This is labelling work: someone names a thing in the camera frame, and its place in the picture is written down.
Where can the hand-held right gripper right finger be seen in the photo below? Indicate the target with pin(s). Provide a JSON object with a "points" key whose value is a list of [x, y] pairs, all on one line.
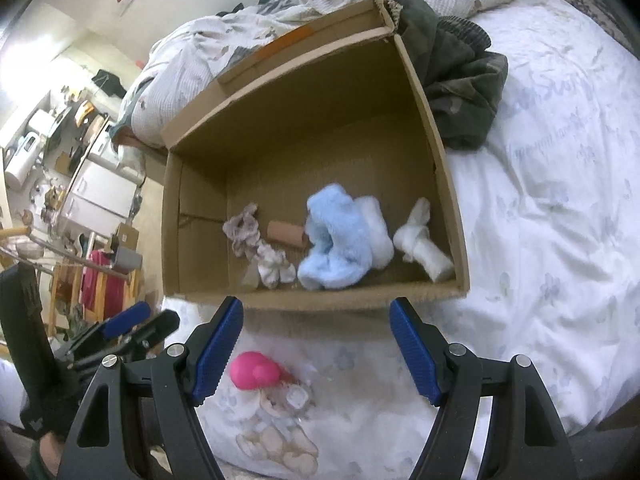
{"points": [[415, 352]]}

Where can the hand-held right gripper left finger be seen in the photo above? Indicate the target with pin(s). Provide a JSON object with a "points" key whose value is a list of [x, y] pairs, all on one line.
{"points": [[220, 347]]}

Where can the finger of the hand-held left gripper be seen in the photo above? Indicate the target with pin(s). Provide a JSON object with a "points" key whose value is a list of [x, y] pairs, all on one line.
{"points": [[125, 319], [155, 327]]}

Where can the cream floral scrunchie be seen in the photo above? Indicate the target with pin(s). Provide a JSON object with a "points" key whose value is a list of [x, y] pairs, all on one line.
{"points": [[272, 265]]}

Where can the white knotted cloth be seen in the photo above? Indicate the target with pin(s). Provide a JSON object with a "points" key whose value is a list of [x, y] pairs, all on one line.
{"points": [[425, 245]]}

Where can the beige lace scrunchie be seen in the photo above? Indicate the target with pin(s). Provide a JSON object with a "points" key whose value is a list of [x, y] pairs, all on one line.
{"points": [[242, 227]]}

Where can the white fluffy sock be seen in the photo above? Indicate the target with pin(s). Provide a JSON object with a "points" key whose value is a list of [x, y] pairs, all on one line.
{"points": [[377, 235]]}

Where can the tan stocking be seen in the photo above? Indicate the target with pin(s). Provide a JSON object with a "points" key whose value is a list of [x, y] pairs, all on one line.
{"points": [[287, 234]]}

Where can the blue fluffy sock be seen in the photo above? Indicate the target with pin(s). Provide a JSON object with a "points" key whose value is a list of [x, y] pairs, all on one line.
{"points": [[332, 240]]}

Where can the cardboard box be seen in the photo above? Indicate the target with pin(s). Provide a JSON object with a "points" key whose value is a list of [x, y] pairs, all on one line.
{"points": [[310, 170]]}

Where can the pink bag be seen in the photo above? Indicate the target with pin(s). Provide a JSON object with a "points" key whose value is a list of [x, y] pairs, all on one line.
{"points": [[100, 282]]}

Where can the wooden rack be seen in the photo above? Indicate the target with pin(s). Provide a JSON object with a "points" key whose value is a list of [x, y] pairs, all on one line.
{"points": [[85, 285]]}

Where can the grey bin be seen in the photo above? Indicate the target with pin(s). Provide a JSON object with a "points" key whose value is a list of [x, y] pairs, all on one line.
{"points": [[125, 257]]}

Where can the small doll in clear wrap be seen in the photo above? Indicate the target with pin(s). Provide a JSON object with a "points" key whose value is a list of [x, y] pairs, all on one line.
{"points": [[296, 396]]}

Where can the white kitchen cabinets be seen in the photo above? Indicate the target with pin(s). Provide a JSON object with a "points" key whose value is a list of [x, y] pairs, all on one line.
{"points": [[97, 190]]}

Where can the white kettle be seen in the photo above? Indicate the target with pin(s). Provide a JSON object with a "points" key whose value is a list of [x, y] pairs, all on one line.
{"points": [[22, 160]]}

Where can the black hanging garment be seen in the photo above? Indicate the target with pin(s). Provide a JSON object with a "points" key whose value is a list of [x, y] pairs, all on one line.
{"points": [[107, 82]]}

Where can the camouflage garment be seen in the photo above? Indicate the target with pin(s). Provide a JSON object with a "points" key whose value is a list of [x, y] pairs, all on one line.
{"points": [[460, 85]]}

